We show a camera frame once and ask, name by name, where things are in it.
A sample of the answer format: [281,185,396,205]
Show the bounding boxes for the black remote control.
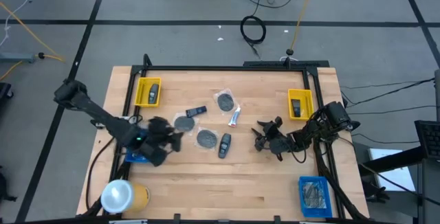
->
[185,105,208,118]

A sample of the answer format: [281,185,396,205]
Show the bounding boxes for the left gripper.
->
[139,115,185,168]

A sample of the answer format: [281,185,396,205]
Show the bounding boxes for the yellow plastic basket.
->
[287,88,315,121]
[133,76,162,109]

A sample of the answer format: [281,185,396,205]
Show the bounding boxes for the blue plastic basket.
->
[298,175,333,219]
[124,129,152,164]

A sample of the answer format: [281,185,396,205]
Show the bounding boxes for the white board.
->
[367,147,417,192]

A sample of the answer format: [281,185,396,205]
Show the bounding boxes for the white toothpaste tube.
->
[228,106,242,128]

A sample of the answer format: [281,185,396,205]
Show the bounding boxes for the black mounting plate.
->
[243,60,330,69]

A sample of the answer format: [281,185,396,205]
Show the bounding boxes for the grey floor box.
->
[0,52,36,64]

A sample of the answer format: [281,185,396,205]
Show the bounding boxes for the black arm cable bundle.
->
[311,141,371,221]

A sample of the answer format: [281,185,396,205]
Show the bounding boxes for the yellow hanging cable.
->
[289,0,319,55]

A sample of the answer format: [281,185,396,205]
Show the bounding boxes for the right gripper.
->
[251,116,298,161]

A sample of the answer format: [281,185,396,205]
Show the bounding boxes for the black table frame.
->
[113,54,371,224]

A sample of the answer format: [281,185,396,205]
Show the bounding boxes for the yellow floor cable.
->
[0,2,66,80]

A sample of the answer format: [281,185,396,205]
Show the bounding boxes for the black keyboard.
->
[414,120,440,159]

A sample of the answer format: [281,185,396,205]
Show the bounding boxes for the white floor cable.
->
[0,0,47,46]

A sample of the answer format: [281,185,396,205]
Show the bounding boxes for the bagged black round pad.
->
[194,126,221,150]
[171,112,197,135]
[212,88,240,114]
[302,181,327,210]

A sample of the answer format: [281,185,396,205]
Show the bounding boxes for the black coiled floor cable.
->
[239,14,267,60]

